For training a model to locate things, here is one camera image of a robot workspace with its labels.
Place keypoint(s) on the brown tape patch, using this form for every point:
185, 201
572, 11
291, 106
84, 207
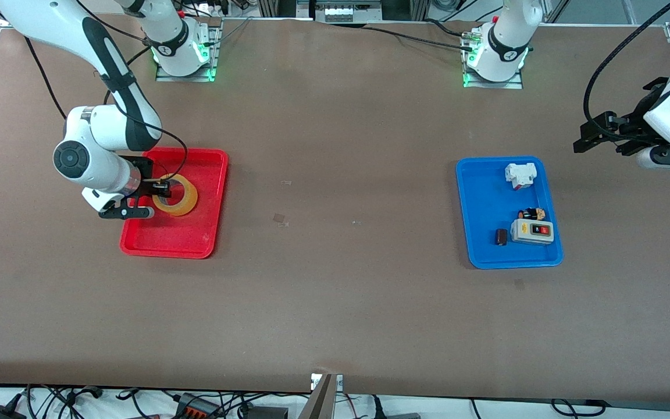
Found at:
280, 219

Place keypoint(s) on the grey on-off switch box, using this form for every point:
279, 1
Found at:
524, 231

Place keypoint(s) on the black power strip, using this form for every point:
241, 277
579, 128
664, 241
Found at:
195, 407

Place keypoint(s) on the yellow clear tape roll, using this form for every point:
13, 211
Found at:
186, 201

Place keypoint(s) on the red plastic tray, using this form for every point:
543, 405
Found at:
195, 238

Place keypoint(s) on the white circuit breaker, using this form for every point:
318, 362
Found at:
518, 173

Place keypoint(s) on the aluminium camera mount post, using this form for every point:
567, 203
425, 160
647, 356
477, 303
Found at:
320, 401

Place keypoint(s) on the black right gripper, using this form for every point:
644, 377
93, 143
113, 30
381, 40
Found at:
144, 171

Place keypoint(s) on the black power adapter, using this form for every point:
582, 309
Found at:
0, 413

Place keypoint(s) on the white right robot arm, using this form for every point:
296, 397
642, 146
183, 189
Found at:
96, 131

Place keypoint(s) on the small black cube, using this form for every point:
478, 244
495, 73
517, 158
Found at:
502, 237

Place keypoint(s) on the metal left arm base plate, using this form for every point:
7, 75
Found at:
492, 85

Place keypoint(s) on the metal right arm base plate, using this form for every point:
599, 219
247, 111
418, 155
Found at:
163, 77

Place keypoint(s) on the grey box with white sockets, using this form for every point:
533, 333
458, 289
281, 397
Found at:
344, 10

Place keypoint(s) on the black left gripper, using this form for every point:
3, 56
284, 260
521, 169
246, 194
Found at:
639, 118

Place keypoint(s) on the blue plastic tray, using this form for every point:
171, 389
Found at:
486, 203

